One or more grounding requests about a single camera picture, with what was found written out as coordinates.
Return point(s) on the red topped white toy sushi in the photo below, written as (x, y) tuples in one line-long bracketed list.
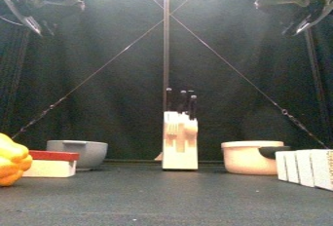
[(49, 163)]

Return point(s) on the grey toy pot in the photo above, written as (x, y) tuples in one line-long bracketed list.
[(86, 153)]

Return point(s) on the yellow toy bell pepper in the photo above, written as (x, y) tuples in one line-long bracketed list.
[(11, 161)]

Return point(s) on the white toy block slice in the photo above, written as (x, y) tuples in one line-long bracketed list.
[(305, 168), (322, 169), (291, 168), (281, 166)]

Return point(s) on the white toy knife block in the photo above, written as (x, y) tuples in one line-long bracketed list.
[(179, 152)]

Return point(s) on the dark metal frame post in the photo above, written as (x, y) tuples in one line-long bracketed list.
[(316, 83)]

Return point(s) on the vertical metal frame pole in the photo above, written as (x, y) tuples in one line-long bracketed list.
[(166, 41)]

